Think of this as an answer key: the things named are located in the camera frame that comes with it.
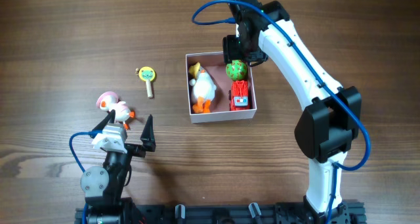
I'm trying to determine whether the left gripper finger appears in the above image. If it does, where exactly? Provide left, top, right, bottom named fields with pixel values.
left=92, top=110, right=116, bottom=138
left=140, top=114, right=156, bottom=152

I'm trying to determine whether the pink white duck figurine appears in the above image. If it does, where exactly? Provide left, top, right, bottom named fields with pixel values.
left=96, top=91, right=135, bottom=130

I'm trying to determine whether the green patterned ball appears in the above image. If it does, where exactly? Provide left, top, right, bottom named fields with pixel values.
left=226, top=60, right=247, bottom=81

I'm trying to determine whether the pink cardboard box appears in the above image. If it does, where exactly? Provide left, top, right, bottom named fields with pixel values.
left=185, top=51, right=257, bottom=123

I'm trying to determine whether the red toy fire truck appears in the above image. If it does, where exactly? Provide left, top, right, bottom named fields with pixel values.
left=228, top=80, right=250, bottom=111

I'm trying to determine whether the white yellow plush duck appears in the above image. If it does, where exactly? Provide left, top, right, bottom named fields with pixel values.
left=188, top=62, right=217, bottom=114

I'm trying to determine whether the yellow wooden rattle toy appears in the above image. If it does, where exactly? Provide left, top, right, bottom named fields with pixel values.
left=135, top=66, right=156, bottom=99

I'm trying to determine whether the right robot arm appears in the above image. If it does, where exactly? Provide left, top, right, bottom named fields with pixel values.
left=223, top=0, right=369, bottom=216

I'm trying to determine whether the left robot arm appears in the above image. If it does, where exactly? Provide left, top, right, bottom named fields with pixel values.
left=74, top=110, right=156, bottom=223

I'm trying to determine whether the left blue cable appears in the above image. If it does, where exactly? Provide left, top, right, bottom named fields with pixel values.
left=68, top=130, right=103, bottom=224

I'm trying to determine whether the blue cable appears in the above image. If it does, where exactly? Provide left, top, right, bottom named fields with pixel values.
left=191, top=0, right=372, bottom=224
left=68, top=130, right=103, bottom=224

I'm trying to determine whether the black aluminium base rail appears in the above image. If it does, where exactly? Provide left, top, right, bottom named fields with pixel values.
left=74, top=201, right=367, bottom=224

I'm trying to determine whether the right blue cable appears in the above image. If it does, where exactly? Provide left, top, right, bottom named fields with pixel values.
left=191, top=0, right=372, bottom=224

